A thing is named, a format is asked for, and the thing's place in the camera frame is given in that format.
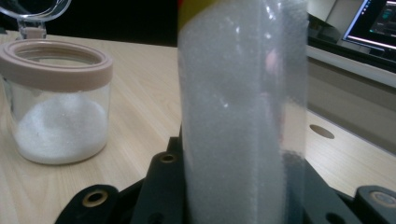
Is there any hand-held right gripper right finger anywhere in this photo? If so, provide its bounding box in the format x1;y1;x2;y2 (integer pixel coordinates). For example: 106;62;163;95
284;152;363;224

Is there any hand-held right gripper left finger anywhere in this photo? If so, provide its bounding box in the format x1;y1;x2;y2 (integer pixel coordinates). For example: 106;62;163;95
130;127;188;224

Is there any clear jar with beige rim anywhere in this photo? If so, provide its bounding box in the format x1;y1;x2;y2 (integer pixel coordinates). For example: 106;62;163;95
0;0;114;166

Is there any light wooden desk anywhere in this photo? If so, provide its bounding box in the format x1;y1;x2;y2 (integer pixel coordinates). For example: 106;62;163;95
306;45;396;157

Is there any computer monitor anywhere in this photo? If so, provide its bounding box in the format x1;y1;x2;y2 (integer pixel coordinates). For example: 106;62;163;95
342;0;396;54

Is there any grey round cable grommet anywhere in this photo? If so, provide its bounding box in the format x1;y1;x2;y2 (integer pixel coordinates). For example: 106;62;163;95
309;124;335;140

